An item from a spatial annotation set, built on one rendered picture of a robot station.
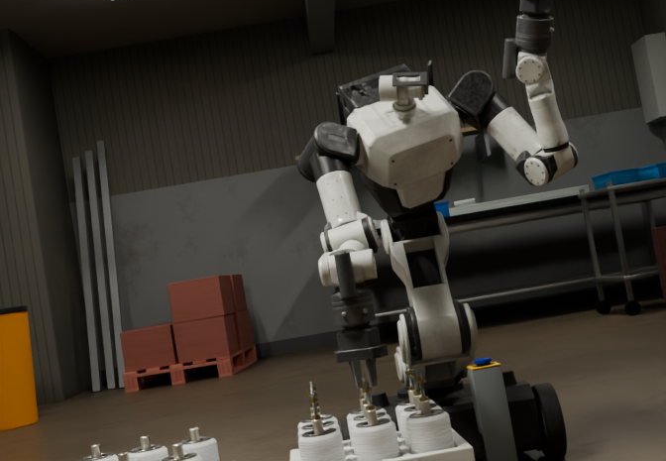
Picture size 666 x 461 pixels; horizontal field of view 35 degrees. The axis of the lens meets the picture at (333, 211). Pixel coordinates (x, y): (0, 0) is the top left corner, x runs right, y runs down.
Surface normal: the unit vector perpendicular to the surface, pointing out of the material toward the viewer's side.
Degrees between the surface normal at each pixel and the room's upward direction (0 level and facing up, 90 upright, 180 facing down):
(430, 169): 133
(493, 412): 90
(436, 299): 48
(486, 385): 90
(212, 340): 90
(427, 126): 89
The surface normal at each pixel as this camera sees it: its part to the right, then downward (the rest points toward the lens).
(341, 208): -0.23, -0.38
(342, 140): 0.35, -0.50
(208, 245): 0.00, -0.07
